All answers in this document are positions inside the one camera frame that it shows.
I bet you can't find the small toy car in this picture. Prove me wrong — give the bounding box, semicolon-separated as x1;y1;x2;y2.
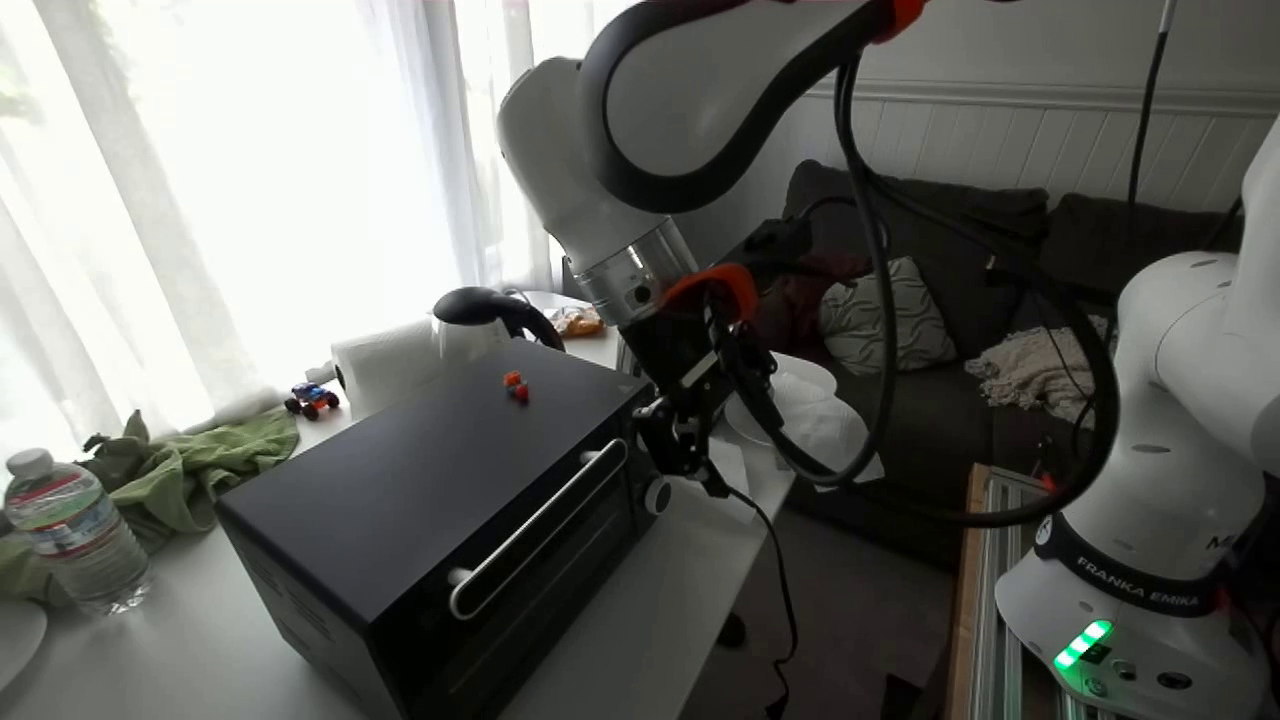
284;385;341;420

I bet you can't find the white sheer curtain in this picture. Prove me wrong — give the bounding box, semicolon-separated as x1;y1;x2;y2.
0;0;629;452

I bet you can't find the white plate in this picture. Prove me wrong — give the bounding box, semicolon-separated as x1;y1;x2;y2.
0;600;47;694

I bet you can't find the black toaster power cable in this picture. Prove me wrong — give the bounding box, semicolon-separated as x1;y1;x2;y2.
715;479;804;720

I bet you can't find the white desk with black legs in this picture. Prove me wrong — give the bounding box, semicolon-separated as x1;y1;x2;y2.
6;341;788;720

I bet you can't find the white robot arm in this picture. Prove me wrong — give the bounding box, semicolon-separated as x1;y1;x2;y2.
501;0;1280;720

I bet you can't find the grey cushion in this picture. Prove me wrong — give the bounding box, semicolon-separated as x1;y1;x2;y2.
822;256;956;378

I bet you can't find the clear plastic water bottle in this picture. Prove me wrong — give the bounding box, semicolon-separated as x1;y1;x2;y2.
6;449;148;615

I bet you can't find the black microwave oven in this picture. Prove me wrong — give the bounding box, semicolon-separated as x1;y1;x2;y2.
220;341;657;720

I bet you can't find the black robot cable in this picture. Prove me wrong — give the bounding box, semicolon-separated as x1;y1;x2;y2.
725;36;1123;534

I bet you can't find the orange snack packet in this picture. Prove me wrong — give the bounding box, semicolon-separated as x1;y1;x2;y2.
551;304;608;341

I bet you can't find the small orange object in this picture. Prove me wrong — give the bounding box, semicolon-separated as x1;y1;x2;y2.
501;373;534;408

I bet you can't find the dark grey sofa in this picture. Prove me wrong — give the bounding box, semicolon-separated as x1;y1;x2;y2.
762;160;1239;567

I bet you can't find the beige blanket on sofa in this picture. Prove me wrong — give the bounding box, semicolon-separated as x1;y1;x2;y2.
966;324;1097;420

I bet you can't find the green cloth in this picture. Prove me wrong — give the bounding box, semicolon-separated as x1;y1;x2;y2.
0;412;299;605

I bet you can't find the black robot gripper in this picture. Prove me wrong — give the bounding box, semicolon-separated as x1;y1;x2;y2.
623;263;775;484

